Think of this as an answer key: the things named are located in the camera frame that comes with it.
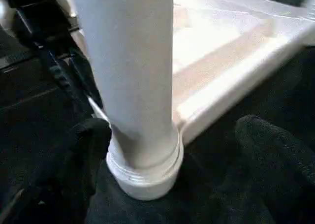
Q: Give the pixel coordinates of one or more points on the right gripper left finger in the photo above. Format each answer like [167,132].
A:
[54,179]

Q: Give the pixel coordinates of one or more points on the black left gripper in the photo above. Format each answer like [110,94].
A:
[39,27]

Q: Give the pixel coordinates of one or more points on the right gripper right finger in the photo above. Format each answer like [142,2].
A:
[280,175]

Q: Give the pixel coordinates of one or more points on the white plastic table leg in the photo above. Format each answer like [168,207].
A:
[133,86]

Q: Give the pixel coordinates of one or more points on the white plastic table top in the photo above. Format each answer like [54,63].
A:
[231,56]

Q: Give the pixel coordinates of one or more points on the black work mat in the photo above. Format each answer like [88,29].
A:
[34,125]

